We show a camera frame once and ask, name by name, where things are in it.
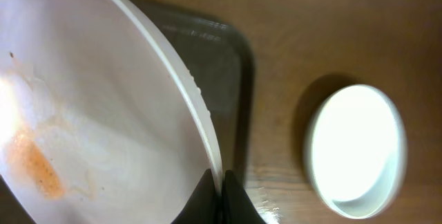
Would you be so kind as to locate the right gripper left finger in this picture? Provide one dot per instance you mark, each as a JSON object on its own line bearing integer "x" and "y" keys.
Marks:
{"x": 203, "y": 205}

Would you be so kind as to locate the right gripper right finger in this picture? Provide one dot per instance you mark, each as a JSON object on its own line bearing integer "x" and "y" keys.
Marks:
{"x": 237, "y": 207}

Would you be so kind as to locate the pale grey plate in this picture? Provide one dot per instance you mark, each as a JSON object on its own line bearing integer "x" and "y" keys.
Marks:
{"x": 356, "y": 151}

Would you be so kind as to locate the white plate bottom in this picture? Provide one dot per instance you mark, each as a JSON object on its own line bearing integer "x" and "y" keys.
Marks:
{"x": 101, "y": 120}

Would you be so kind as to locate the brown serving tray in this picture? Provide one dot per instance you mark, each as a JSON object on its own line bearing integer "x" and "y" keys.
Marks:
{"x": 220, "y": 59}

